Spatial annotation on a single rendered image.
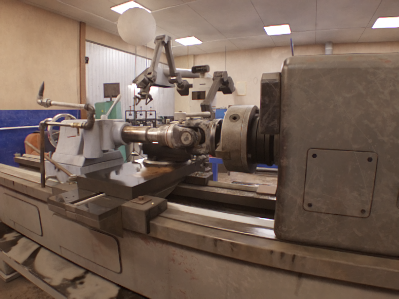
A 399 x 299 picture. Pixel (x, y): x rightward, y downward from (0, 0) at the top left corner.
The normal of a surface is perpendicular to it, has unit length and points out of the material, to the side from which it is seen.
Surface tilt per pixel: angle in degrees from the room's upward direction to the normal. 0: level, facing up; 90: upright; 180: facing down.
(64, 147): 66
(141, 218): 90
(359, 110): 90
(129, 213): 90
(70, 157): 62
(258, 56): 90
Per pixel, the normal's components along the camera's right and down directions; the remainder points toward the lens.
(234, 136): -0.43, -0.04
